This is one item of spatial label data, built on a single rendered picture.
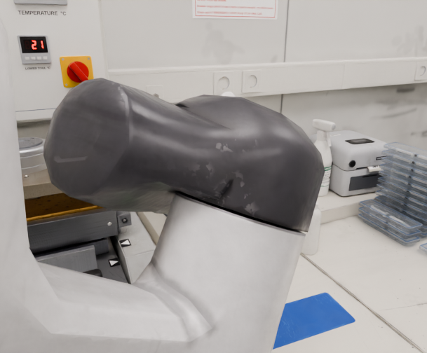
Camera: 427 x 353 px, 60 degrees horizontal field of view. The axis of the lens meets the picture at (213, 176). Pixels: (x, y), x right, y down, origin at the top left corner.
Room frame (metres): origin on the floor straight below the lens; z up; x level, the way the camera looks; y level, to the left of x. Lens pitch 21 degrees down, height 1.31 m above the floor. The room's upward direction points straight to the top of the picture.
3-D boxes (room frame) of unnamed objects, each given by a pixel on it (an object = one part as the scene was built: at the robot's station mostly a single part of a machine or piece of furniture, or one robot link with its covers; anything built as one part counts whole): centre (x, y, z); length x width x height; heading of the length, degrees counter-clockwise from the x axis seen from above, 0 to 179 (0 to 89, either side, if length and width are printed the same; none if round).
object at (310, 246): (0.87, -0.26, 0.82); 0.05 x 0.05 x 0.14
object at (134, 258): (0.54, 0.14, 0.97); 0.26 x 0.05 x 0.07; 25
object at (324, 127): (1.16, -0.35, 0.92); 0.09 x 0.08 x 0.25; 32
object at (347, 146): (1.24, -0.48, 0.88); 0.25 x 0.20 x 0.17; 19
